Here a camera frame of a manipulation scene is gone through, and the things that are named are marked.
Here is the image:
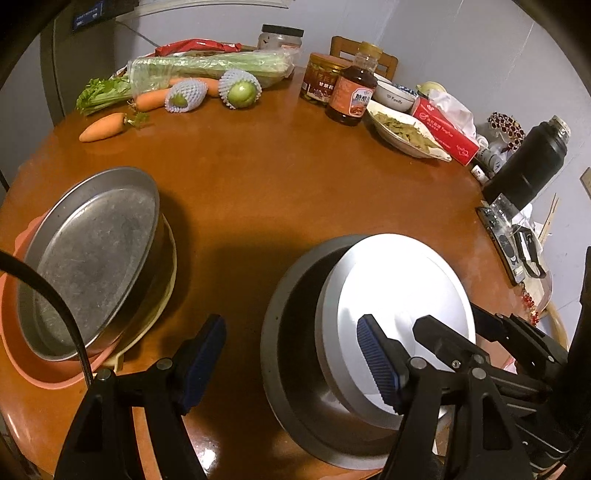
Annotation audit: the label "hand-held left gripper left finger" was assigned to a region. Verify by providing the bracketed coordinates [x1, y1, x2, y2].
[54, 314, 228, 480]

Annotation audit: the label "red bead string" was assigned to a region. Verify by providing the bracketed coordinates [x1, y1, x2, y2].
[519, 284, 541, 326]

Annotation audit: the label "grey refrigerator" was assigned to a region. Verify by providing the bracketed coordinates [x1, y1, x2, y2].
[39, 0, 158, 125]

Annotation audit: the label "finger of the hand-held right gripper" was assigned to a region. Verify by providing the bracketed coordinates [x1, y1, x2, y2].
[575, 247, 591, 361]
[471, 305, 571, 371]

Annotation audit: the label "red tissue box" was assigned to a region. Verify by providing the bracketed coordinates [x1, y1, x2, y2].
[410, 90, 481, 166]

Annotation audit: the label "shallow metal plate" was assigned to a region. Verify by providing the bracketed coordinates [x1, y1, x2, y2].
[17, 167, 161, 361]

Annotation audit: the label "blue box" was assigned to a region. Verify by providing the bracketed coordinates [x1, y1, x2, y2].
[71, 0, 139, 33]

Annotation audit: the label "flat black device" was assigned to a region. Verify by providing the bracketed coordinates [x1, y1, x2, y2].
[475, 205, 527, 284]

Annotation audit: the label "white plate of green vegetables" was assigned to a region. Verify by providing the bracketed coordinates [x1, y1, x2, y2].
[366, 102, 452, 162]

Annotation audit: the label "wooden chopsticks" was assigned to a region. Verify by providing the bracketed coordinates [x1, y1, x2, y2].
[538, 194, 560, 243]

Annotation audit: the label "bagged celery bunch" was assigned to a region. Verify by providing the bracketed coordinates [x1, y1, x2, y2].
[76, 50, 296, 116]

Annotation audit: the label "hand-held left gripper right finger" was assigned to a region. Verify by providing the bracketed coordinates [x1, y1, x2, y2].
[356, 314, 534, 480]

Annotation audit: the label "black cable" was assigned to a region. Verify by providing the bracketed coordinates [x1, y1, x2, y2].
[0, 249, 95, 384]

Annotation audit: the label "chili sauce jar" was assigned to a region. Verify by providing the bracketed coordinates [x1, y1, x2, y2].
[299, 52, 348, 104]

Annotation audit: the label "red instant noodle bowl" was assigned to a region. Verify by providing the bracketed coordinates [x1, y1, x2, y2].
[315, 233, 476, 418]

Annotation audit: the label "black thermos flask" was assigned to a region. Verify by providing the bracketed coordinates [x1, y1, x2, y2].
[482, 115, 571, 208]

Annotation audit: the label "white ceramic bowl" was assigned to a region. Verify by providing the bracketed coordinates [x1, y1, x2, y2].
[373, 79, 417, 113]

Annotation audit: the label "red and white beaded ornament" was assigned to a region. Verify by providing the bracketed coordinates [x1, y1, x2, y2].
[487, 112, 526, 149]

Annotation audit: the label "wooden chair back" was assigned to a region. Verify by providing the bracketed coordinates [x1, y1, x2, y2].
[330, 36, 399, 79]

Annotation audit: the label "red snack packet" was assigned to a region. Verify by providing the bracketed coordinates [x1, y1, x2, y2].
[156, 39, 243, 57]

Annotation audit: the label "brown sauce bottle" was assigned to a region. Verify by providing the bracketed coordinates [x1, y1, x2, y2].
[325, 41, 383, 127]

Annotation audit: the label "black device with strap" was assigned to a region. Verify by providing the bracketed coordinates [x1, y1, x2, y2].
[510, 226, 548, 278]

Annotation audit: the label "green fruit in foam net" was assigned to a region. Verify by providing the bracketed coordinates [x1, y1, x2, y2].
[165, 78, 208, 114]
[218, 69, 262, 110]

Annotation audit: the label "pink bear-shaped plate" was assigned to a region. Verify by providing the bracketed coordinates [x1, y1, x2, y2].
[0, 217, 121, 387]

